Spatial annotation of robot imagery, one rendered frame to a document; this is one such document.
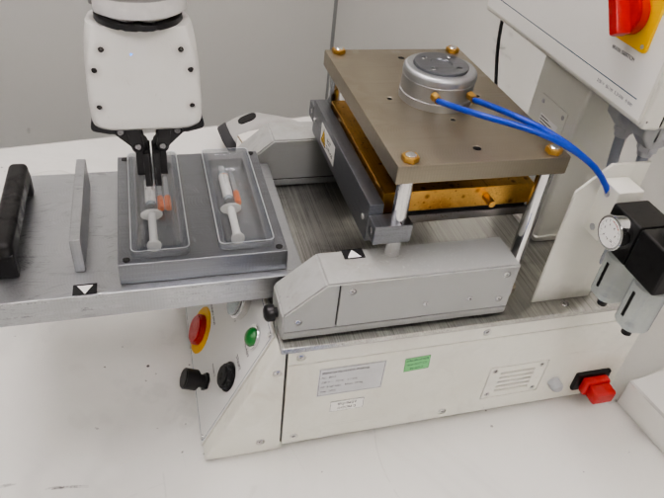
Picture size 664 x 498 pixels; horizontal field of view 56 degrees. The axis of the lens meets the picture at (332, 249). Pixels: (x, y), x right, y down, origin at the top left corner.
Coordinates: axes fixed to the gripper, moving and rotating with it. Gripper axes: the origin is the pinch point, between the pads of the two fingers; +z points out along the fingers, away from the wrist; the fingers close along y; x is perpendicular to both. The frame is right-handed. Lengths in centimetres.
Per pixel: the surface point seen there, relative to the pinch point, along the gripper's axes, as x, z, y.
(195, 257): -9.6, 5.1, 3.3
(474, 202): -10.0, 0.6, 32.2
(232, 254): -9.6, 5.1, 7.0
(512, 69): 60, 17, 78
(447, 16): 89, 15, 74
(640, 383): -19, 25, 58
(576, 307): -16.5, 11.5, 44.7
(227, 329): -5.8, 19.8, 6.9
